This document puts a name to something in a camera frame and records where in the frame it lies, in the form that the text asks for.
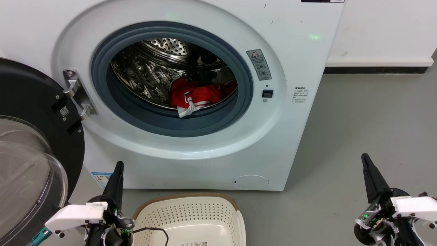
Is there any cream perforated laundry basket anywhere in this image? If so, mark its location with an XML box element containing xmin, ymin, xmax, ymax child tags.
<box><xmin>131</xmin><ymin>192</ymin><xmax>246</xmax><ymax>246</ymax></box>

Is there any silver metal door hinge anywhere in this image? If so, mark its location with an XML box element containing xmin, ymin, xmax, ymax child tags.
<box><xmin>63</xmin><ymin>69</ymin><xmax>98</xmax><ymax>120</ymax></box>

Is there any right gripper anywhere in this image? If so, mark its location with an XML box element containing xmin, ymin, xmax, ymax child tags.
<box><xmin>353</xmin><ymin>153</ymin><xmax>425</xmax><ymax>246</ymax></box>

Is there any grey rubber door gasket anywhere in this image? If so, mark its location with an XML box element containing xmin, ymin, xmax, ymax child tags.
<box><xmin>91</xmin><ymin>21</ymin><xmax>254</xmax><ymax>138</ymax></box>

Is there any white front-load washing machine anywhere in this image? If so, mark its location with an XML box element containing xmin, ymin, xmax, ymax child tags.
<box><xmin>0</xmin><ymin>0</ymin><xmax>346</xmax><ymax>191</ymax></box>

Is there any teal connector part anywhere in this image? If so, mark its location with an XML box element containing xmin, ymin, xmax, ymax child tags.
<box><xmin>28</xmin><ymin>227</ymin><xmax>52</xmax><ymax>246</ymax></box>

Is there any black washing machine door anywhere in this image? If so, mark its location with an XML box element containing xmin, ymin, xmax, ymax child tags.
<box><xmin>0</xmin><ymin>58</ymin><xmax>85</xmax><ymax>246</ymax></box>

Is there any round white filter cover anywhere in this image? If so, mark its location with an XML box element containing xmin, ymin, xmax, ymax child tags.
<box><xmin>233</xmin><ymin>175</ymin><xmax>269</xmax><ymax>189</ymax></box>

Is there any stainless steel washing machine drum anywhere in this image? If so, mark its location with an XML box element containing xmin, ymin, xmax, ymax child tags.
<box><xmin>110</xmin><ymin>38</ymin><xmax>238</xmax><ymax>110</ymax></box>

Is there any red and white garment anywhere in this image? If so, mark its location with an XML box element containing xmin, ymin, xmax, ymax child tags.
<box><xmin>169</xmin><ymin>77</ymin><xmax>238</xmax><ymax>118</ymax></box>

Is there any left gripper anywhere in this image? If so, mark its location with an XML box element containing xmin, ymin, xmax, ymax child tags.
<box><xmin>85</xmin><ymin>161</ymin><xmax>135</xmax><ymax>246</ymax></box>

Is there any thin black cable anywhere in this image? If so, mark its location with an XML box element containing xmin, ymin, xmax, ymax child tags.
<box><xmin>131</xmin><ymin>227</ymin><xmax>169</xmax><ymax>246</ymax></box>

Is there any white and black baseboard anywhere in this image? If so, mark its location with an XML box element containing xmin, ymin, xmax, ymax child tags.
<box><xmin>324</xmin><ymin>57</ymin><xmax>435</xmax><ymax>74</ymax></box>

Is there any grey warning label sticker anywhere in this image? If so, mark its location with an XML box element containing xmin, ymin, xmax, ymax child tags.
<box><xmin>246</xmin><ymin>49</ymin><xmax>272</xmax><ymax>81</ymax></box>

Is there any dark garment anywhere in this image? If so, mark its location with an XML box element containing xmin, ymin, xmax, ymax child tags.
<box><xmin>191</xmin><ymin>68</ymin><xmax>226</xmax><ymax>86</ymax></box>

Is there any small printed text label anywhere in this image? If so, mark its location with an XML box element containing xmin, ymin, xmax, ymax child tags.
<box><xmin>292</xmin><ymin>86</ymin><xmax>309</xmax><ymax>104</ymax></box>

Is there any blue energy label sticker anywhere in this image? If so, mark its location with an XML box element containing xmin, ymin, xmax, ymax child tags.
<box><xmin>91</xmin><ymin>172</ymin><xmax>113</xmax><ymax>188</ymax></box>

